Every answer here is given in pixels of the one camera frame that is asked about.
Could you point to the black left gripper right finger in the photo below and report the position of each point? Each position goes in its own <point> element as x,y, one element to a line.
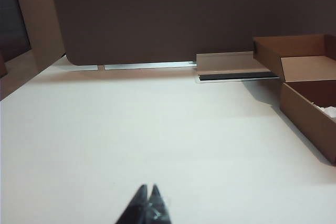
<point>157,208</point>

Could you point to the brown cardboard box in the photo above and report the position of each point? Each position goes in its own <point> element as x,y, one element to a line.
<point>302,113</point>

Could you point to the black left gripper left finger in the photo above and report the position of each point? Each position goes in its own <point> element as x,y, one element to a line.
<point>135,208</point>

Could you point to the large white paper ball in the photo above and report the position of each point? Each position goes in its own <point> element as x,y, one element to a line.
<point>329,111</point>

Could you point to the grey desk divider panel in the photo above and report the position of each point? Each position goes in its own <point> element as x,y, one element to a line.
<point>170,19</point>

